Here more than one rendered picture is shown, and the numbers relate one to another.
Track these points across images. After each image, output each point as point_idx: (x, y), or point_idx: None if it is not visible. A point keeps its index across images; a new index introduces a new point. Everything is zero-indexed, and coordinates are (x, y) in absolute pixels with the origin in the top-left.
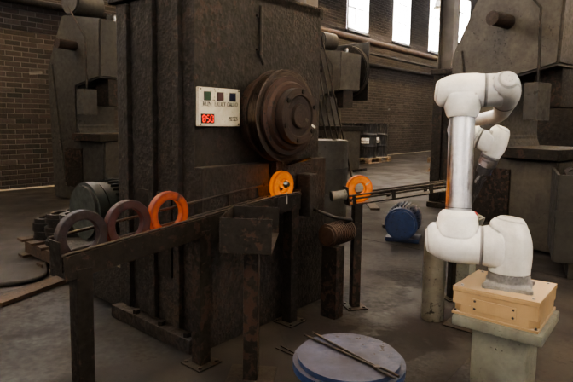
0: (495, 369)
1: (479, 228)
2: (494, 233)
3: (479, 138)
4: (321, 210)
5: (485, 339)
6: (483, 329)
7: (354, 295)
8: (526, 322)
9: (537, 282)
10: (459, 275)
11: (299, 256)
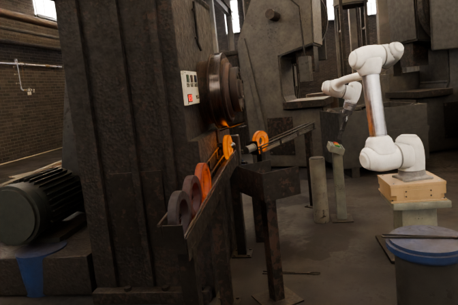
0: None
1: (395, 145)
2: (406, 146)
3: (345, 90)
4: None
5: (411, 214)
6: (415, 207)
7: None
8: (439, 195)
9: None
10: (337, 186)
11: (231, 202)
